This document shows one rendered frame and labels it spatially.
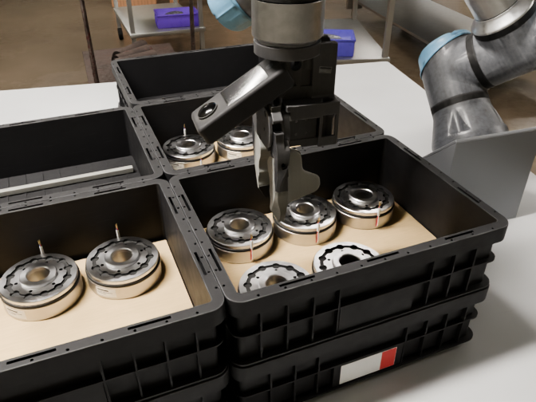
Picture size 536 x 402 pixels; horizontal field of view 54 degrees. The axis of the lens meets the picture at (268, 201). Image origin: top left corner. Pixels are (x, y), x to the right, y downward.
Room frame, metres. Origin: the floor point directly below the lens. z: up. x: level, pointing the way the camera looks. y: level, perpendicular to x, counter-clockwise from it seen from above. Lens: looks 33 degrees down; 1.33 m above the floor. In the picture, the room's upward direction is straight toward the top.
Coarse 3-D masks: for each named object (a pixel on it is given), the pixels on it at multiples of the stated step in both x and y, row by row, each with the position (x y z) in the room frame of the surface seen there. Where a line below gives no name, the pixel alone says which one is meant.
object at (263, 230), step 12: (216, 216) 0.68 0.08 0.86; (228, 216) 0.68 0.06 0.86; (252, 216) 0.68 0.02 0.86; (264, 216) 0.68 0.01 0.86; (216, 228) 0.65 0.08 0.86; (264, 228) 0.65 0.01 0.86; (216, 240) 0.62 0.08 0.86; (228, 240) 0.62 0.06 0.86; (240, 240) 0.62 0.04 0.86; (264, 240) 0.62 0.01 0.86
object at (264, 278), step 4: (268, 272) 0.54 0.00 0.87; (272, 272) 0.54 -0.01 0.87; (276, 272) 0.54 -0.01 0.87; (280, 272) 0.54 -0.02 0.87; (284, 272) 0.54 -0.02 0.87; (264, 276) 0.53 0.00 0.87; (268, 276) 0.53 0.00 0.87; (272, 276) 0.53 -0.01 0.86; (276, 276) 0.53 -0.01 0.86; (280, 276) 0.53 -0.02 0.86; (284, 276) 0.53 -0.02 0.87; (288, 276) 0.53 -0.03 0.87; (260, 280) 0.52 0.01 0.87; (264, 280) 0.52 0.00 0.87; (268, 280) 0.53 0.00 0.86; (284, 280) 0.53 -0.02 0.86; (260, 284) 0.51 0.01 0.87; (264, 284) 0.51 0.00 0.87
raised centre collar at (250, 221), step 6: (234, 216) 0.67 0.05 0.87; (240, 216) 0.67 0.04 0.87; (246, 216) 0.67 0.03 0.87; (228, 222) 0.65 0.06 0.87; (234, 222) 0.66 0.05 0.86; (246, 222) 0.66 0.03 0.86; (252, 222) 0.65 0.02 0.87; (228, 228) 0.64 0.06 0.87; (246, 228) 0.64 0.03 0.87; (252, 228) 0.64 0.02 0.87; (234, 234) 0.63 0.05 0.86; (240, 234) 0.63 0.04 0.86
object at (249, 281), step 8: (264, 264) 0.56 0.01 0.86; (272, 264) 0.56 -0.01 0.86; (280, 264) 0.56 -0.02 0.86; (288, 264) 0.56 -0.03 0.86; (248, 272) 0.54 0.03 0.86; (256, 272) 0.55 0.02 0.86; (264, 272) 0.54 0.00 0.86; (288, 272) 0.54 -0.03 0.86; (296, 272) 0.55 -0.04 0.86; (304, 272) 0.54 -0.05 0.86; (240, 280) 0.53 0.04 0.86; (248, 280) 0.53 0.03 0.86; (256, 280) 0.53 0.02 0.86; (240, 288) 0.51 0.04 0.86; (248, 288) 0.52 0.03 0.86; (256, 288) 0.51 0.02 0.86
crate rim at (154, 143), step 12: (204, 96) 1.01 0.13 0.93; (336, 96) 1.01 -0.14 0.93; (144, 108) 0.96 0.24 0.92; (348, 108) 0.95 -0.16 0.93; (144, 120) 0.90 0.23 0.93; (360, 120) 0.90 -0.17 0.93; (144, 132) 0.84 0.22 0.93; (372, 132) 0.84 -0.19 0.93; (156, 144) 0.79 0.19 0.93; (156, 156) 0.75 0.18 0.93; (252, 156) 0.75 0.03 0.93; (168, 168) 0.71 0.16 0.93; (192, 168) 0.71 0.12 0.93; (204, 168) 0.71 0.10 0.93; (168, 180) 0.70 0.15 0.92
